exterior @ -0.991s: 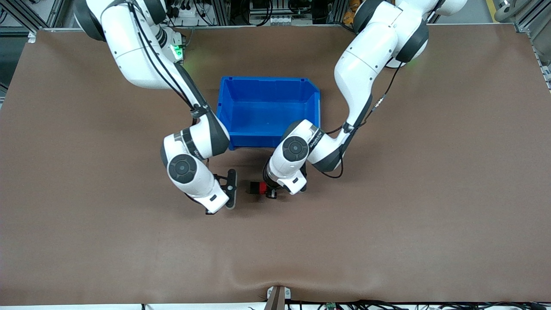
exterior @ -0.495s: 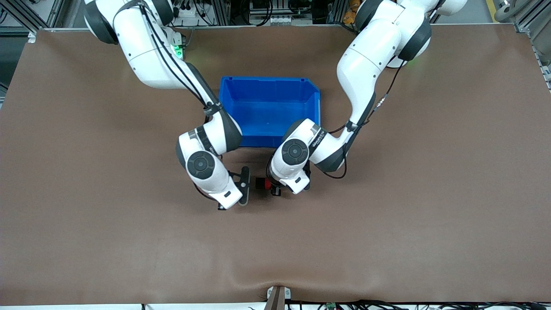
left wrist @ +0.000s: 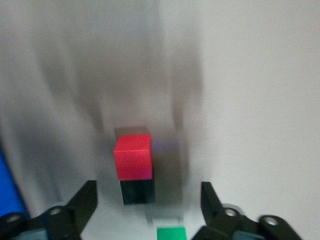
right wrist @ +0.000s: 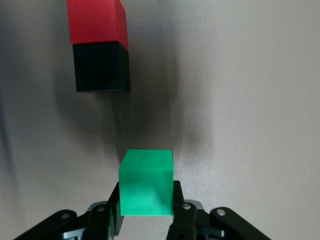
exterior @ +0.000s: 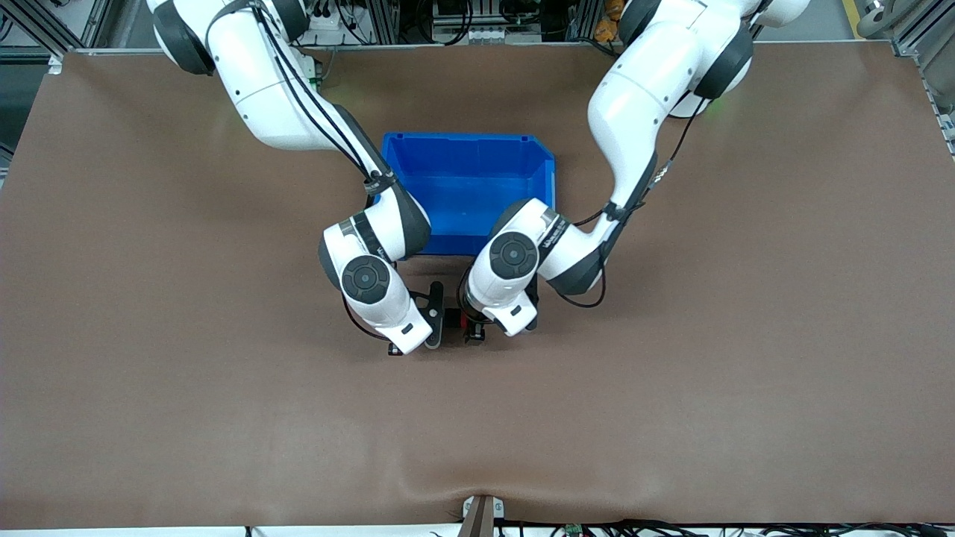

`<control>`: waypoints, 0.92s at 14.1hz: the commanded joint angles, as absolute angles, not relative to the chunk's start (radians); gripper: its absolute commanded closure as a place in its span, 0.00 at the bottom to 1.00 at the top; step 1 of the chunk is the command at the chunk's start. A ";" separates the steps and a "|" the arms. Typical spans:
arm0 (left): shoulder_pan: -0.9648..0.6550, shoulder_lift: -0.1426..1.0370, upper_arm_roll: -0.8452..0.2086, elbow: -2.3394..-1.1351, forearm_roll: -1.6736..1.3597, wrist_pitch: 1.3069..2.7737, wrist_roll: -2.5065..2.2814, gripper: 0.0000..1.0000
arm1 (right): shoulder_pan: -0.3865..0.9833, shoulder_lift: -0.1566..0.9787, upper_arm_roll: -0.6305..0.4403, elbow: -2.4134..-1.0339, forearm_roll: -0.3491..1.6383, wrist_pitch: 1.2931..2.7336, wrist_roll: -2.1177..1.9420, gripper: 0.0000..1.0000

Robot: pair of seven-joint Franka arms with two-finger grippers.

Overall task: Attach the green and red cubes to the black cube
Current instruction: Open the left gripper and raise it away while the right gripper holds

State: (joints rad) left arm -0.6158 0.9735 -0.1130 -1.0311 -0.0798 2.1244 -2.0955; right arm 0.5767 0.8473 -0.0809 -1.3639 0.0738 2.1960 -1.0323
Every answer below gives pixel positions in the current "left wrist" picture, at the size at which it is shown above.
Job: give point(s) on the black cube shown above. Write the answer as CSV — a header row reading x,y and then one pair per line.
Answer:
x,y
137,191

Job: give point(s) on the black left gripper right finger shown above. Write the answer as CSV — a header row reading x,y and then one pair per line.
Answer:
x,y
217,212

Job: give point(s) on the red cube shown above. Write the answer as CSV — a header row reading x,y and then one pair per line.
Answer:
x,y
133,157

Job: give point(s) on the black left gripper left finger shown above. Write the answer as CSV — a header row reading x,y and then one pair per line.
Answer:
x,y
75,210

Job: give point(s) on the green cube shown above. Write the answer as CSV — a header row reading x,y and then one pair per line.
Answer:
x,y
172,233

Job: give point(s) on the blue plastic storage bin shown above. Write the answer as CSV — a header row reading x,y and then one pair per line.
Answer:
x,y
10,182

